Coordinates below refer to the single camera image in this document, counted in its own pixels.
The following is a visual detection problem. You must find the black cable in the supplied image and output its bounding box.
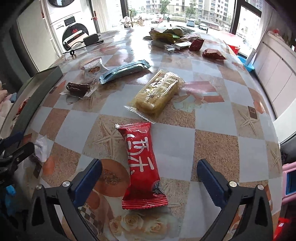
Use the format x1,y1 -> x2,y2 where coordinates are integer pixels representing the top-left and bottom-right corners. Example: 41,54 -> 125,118
62,39 -> 105,56

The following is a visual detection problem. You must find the pile of clothes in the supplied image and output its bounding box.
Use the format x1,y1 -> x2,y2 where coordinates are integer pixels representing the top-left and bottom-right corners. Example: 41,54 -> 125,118
0,82 -> 16,128

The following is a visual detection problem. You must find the folding chair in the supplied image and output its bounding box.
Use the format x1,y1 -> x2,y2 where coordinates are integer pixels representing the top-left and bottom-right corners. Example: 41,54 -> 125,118
62,30 -> 88,51

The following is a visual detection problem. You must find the blue gloved left hand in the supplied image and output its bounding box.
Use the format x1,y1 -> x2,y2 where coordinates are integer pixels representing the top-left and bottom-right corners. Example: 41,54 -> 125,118
4,185 -> 16,216

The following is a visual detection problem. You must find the pile of green yellow snacks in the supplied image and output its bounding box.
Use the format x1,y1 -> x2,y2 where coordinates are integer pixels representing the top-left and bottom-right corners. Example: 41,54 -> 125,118
143,26 -> 200,51

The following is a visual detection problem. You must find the light blue snack packet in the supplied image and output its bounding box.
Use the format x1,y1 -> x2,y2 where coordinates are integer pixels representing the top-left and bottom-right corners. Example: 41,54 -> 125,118
96,60 -> 151,84

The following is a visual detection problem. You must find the yellow cracker packet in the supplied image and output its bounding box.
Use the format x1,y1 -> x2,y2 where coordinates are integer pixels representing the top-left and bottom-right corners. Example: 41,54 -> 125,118
125,69 -> 185,123

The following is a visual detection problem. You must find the brown chocolate bar clear wrapper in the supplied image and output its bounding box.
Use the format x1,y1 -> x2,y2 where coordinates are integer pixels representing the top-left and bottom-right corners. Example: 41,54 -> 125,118
60,81 -> 99,99

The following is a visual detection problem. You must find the red chinese snack packet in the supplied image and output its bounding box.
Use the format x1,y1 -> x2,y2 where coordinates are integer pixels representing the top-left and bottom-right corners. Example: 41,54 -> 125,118
115,123 -> 168,210

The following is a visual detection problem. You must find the black power adapter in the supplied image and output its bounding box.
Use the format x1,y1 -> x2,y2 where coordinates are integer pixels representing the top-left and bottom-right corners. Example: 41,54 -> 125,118
83,34 -> 99,46

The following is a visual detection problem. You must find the red crinkled snack packet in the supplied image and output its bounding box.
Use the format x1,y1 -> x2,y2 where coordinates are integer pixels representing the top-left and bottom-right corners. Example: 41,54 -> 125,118
202,49 -> 226,60

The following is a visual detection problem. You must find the grey shallow cardboard box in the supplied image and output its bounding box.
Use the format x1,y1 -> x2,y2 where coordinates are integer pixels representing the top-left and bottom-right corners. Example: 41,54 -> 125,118
1,66 -> 63,138

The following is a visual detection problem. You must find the red plastic basin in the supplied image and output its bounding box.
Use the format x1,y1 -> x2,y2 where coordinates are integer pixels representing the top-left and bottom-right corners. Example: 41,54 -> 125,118
228,45 -> 240,55

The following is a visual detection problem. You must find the small dark red packet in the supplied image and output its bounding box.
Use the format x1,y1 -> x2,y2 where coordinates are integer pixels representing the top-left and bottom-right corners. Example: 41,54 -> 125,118
189,38 -> 204,51

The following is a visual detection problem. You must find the white cabinet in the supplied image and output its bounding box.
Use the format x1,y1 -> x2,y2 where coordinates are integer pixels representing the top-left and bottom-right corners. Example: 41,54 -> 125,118
253,33 -> 295,117

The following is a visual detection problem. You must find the white washing machine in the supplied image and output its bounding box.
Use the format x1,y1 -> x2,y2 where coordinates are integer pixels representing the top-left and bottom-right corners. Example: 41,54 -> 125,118
41,0 -> 97,55

